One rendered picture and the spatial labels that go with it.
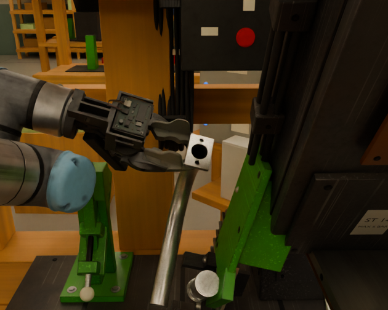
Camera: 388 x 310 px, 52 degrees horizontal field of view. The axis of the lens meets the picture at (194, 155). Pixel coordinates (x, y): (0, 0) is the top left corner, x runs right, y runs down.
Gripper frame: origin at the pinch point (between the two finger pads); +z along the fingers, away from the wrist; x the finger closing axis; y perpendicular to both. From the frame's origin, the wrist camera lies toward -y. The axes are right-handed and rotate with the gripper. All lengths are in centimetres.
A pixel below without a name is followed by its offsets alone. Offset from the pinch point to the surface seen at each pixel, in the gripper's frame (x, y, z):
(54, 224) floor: 21, -231, -50
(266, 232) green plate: -11.0, 5.9, 11.7
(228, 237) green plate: -11.6, -0.1, 8.0
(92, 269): -18.9, -23.3, -10.9
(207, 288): -19.7, -0.6, 6.3
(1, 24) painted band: 576, -859, -425
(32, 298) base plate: -26.2, -33.9, -21.3
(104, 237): -12.0, -25.8, -10.6
